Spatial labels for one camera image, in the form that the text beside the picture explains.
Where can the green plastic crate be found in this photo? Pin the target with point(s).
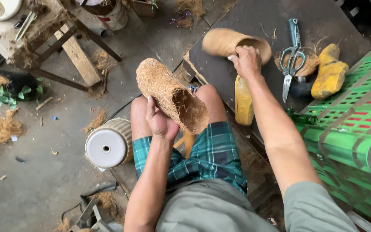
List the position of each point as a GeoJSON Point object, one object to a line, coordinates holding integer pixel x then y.
{"type": "Point", "coordinates": [346, 129]}

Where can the person's left hand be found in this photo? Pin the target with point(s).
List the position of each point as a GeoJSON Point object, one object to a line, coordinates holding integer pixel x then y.
{"type": "Point", "coordinates": [160, 121]}

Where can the red white paint can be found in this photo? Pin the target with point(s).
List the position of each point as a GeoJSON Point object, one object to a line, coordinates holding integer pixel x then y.
{"type": "Point", "coordinates": [113, 14]}

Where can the coconut fibre clump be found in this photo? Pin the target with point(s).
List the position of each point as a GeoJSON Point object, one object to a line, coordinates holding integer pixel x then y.
{"type": "Point", "coordinates": [304, 63]}

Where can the tan ribbed plastic pot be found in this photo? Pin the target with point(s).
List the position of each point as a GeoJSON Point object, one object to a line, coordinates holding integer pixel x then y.
{"type": "Point", "coordinates": [227, 43]}

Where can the dark work board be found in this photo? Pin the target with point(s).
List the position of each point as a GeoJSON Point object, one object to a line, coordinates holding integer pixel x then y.
{"type": "Point", "coordinates": [269, 48]}

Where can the loose coconut fibre pile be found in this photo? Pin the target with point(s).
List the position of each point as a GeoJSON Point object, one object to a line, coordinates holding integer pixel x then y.
{"type": "Point", "coordinates": [0, 132]}

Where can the yellow stained brush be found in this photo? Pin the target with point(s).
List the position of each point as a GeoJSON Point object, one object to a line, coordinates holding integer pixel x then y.
{"type": "Point", "coordinates": [243, 103]}

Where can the wooden workbench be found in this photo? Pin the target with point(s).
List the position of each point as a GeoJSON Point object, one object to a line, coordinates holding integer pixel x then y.
{"type": "Point", "coordinates": [47, 42]}

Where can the white ribbed plastic pot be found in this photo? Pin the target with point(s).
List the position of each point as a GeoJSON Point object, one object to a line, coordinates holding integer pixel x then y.
{"type": "Point", "coordinates": [108, 145]}

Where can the metal tool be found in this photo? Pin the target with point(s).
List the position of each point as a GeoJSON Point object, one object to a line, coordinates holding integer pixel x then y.
{"type": "Point", "coordinates": [93, 209]}

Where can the person's right hand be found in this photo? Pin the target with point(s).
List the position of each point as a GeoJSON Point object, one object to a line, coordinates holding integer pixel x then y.
{"type": "Point", "coordinates": [247, 61]}

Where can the grey shirt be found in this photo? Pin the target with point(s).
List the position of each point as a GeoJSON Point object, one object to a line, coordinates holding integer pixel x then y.
{"type": "Point", "coordinates": [237, 209]}

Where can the wooden stool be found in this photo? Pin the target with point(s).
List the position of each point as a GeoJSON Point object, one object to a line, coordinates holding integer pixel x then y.
{"type": "Point", "coordinates": [187, 141]}

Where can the green leafy plant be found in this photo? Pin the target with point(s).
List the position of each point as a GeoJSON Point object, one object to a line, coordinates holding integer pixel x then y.
{"type": "Point", "coordinates": [10, 93]}

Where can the coconut fibre pot liner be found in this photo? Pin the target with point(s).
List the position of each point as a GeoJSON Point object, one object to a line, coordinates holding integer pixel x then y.
{"type": "Point", "coordinates": [171, 95]}

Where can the white bucket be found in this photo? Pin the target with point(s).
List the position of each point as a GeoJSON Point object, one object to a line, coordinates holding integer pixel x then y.
{"type": "Point", "coordinates": [0, 8]}

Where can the green glass bottle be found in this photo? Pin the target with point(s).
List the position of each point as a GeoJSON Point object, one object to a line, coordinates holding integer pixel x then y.
{"type": "Point", "coordinates": [303, 118]}

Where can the plaid teal shorts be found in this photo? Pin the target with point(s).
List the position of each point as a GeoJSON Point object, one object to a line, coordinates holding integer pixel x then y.
{"type": "Point", "coordinates": [201, 154]}

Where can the yellow stained glue bottle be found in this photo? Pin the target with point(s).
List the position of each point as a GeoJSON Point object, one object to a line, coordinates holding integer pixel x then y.
{"type": "Point", "coordinates": [329, 72]}

